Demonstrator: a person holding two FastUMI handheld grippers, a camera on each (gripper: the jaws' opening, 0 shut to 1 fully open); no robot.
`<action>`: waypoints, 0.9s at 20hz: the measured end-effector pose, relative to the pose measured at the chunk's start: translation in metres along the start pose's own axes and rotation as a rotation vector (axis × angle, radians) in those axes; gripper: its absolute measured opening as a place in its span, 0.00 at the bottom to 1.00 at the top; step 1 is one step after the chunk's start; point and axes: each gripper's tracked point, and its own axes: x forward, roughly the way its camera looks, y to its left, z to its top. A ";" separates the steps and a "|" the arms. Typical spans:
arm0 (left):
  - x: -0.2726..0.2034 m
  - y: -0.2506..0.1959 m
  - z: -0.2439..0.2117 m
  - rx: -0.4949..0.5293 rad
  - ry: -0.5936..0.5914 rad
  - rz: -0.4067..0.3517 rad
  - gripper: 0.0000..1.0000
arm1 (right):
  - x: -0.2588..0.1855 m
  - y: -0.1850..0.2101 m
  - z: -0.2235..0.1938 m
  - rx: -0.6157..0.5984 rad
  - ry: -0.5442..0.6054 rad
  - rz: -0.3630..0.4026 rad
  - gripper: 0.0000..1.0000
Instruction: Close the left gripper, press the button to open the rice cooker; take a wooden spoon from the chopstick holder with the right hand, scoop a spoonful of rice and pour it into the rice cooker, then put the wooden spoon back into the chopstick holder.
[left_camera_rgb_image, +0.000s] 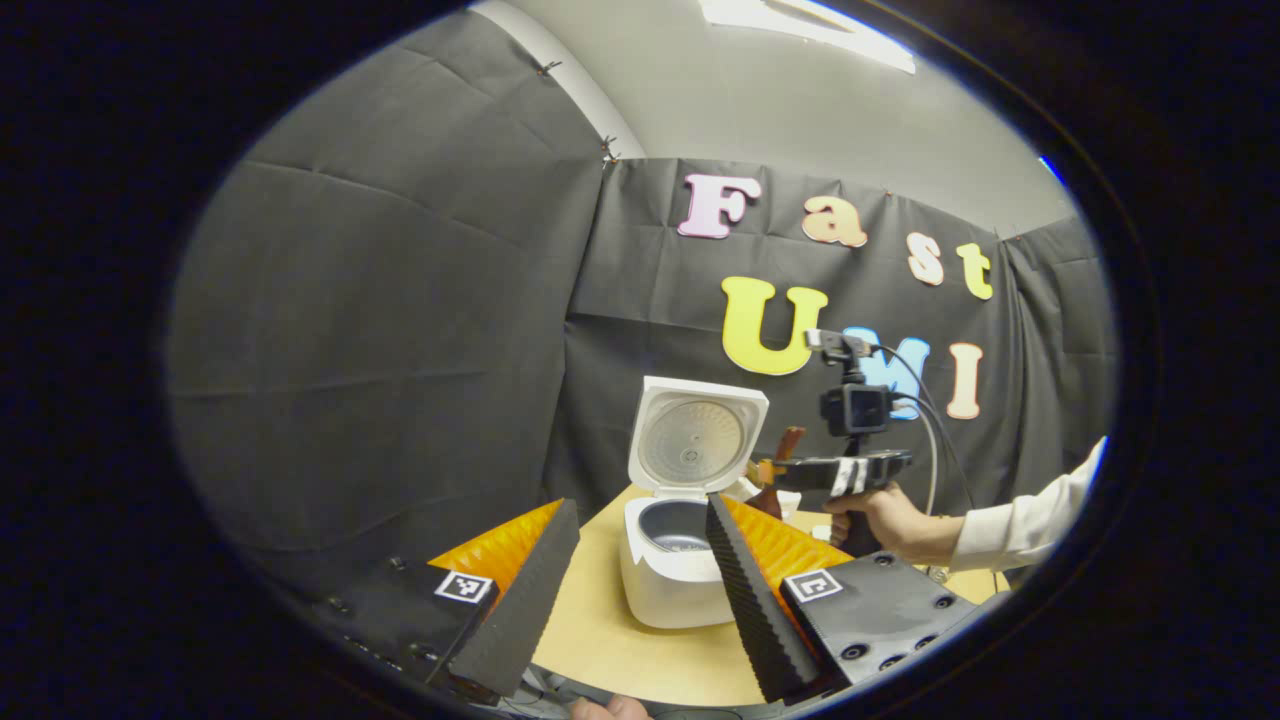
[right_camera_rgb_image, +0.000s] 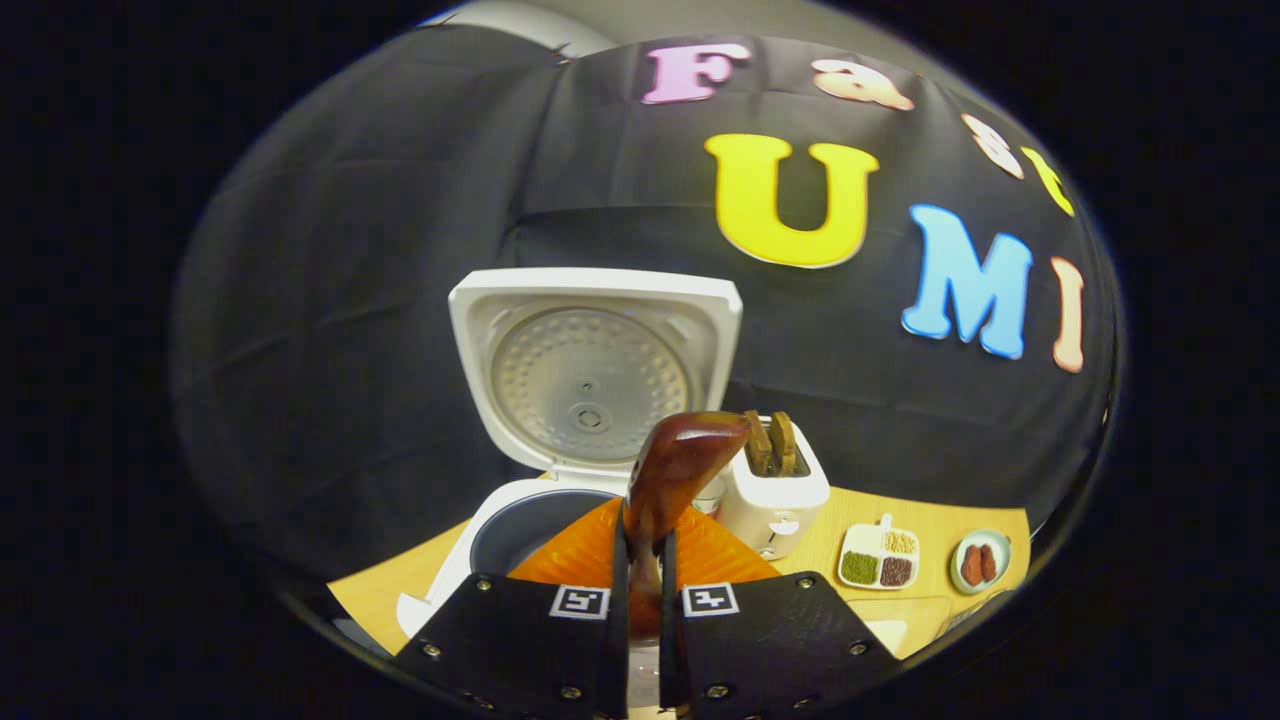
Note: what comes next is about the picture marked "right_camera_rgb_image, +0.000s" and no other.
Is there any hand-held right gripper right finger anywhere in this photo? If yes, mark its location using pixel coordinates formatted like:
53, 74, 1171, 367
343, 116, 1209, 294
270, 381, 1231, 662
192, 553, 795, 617
658, 505, 901, 720

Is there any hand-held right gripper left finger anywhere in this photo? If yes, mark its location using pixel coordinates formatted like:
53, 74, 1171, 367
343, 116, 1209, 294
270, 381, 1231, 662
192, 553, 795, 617
395, 496, 632, 720

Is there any brown wooden spoon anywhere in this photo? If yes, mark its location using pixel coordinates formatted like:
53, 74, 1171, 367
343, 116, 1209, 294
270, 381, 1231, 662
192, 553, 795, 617
621, 409, 754, 641

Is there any white rice cooker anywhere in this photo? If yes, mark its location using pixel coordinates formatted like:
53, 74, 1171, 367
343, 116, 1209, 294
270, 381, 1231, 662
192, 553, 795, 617
396, 266, 745, 642

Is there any clear plastic rice container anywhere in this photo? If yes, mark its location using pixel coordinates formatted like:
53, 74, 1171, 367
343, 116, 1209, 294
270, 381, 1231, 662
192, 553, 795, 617
864, 596, 957, 662

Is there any white toaster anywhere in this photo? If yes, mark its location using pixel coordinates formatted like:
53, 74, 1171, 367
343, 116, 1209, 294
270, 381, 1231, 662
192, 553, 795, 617
714, 414, 832, 562

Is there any brown bread slice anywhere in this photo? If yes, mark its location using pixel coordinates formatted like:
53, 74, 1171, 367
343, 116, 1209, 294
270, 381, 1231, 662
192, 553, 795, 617
742, 409, 777, 477
768, 410, 800, 475

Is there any white divided plate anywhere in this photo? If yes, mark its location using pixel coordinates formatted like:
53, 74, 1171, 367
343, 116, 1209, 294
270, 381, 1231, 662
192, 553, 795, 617
837, 513, 922, 592

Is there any light green round plate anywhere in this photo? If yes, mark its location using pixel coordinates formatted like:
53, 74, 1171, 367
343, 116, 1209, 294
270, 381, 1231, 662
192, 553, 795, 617
949, 528, 1014, 597

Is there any black backdrop cloth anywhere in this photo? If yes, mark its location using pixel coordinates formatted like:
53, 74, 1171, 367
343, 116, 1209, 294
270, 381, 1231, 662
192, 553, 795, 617
170, 25, 1122, 601

